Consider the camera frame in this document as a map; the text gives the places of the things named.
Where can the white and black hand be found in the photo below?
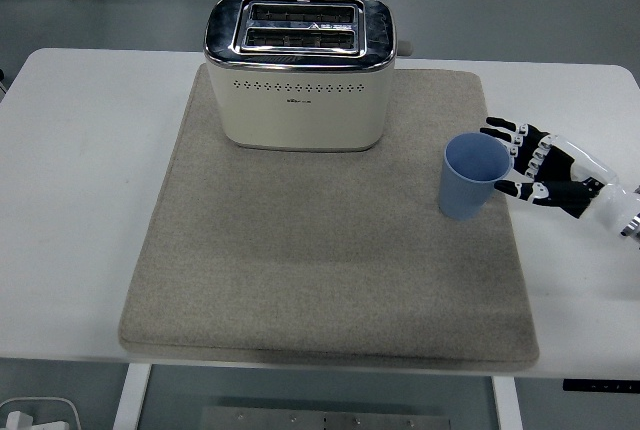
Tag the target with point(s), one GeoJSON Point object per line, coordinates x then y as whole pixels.
{"type": "Point", "coordinates": [565, 190]}

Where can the blue plastic cup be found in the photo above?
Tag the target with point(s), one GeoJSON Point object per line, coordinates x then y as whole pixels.
{"type": "Point", "coordinates": [465, 195]}

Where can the black table control panel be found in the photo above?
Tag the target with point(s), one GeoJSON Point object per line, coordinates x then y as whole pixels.
{"type": "Point", "coordinates": [600, 386]}

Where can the white table leg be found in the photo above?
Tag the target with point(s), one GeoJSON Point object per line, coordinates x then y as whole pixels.
{"type": "Point", "coordinates": [127, 400]}
{"type": "Point", "coordinates": [507, 405]}

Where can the beige fabric mat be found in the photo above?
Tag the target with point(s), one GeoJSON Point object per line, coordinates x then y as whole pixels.
{"type": "Point", "coordinates": [300, 260]}

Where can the cream toaster with chrome top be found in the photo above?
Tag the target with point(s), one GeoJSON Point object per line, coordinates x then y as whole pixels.
{"type": "Point", "coordinates": [300, 115]}

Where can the white plastic box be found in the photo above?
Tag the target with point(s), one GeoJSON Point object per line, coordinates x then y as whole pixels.
{"type": "Point", "coordinates": [60, 412]}

